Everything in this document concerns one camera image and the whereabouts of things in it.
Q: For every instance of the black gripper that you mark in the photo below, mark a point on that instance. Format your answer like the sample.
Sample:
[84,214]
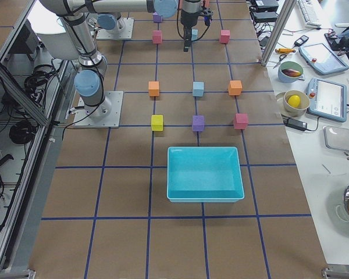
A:
[189,19]

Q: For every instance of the light blue foam block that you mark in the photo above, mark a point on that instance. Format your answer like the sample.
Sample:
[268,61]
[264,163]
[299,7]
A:
[198,89]
[194,35]

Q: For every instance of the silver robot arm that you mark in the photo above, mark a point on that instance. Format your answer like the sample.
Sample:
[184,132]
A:
[89,82]

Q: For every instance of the pink foam block near left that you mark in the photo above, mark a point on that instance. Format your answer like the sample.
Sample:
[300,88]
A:
[156,36]

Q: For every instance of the pink foam block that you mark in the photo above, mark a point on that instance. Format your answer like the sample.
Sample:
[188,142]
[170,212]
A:
[224,36]
[156,36]
[240,121]

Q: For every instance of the purple foam block left side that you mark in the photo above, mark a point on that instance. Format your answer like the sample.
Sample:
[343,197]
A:
[157,18]

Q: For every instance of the purple foam block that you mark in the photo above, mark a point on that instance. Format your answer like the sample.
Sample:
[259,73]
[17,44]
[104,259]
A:
[198,123]
[157,18]

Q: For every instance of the pink foam block far left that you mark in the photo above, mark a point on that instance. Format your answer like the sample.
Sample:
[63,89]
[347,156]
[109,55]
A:
[224,36]

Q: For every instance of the orange foam block near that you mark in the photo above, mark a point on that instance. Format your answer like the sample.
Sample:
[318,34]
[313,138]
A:
[153,88]

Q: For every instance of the orange foam block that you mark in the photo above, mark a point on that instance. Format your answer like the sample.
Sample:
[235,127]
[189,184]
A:
[235,87]
[153,88]

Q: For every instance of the orange foam block far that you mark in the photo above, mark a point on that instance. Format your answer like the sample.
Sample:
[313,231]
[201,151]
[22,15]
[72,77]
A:
[235,87]

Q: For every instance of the purple foam block right side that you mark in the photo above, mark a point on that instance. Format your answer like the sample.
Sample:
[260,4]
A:
[198,123]

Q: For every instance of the yellow foam block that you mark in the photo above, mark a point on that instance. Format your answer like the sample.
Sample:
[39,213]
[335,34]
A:
[157,123]

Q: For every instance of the scissors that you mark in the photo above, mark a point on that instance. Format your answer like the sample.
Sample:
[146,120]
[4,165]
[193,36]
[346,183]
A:
[281,58]

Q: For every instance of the pink foam block right side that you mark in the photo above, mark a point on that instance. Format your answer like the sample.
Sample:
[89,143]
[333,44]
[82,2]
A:
[240,121]

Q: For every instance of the blue bowl with fruit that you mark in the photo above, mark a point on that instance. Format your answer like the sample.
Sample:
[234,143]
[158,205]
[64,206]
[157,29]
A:
[289,72]

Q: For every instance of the white keyboard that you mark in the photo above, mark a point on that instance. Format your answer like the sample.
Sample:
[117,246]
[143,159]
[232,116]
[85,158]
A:
[308,13]

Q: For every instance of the yellow lemon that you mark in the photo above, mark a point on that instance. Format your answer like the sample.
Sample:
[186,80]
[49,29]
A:
[294,101]

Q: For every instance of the beige bowl with lemon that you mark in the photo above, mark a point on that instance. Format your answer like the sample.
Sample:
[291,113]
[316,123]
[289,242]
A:
[304,105]

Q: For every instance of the teach pendant far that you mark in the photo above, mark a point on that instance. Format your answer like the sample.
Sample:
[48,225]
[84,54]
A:
[322,59]

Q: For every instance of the teach pendant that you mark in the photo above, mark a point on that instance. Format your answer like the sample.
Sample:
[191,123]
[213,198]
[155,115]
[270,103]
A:
[327,99]
[322,59]

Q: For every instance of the black power adapter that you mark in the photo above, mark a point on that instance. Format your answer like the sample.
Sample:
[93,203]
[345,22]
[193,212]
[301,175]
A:
[295,124]

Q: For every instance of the cyan plastic tray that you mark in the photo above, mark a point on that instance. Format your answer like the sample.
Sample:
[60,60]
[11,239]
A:
[204,174]

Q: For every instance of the teach pendant near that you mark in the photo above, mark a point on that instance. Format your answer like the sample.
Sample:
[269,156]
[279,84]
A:
[327,99]

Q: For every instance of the grey scale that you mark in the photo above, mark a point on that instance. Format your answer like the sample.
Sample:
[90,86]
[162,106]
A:
[336,138]

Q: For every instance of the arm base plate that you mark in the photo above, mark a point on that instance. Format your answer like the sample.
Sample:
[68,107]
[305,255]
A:
[106,115]
[114,29]

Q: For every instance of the yellow handled tool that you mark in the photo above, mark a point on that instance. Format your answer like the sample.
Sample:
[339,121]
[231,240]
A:
[285,50]

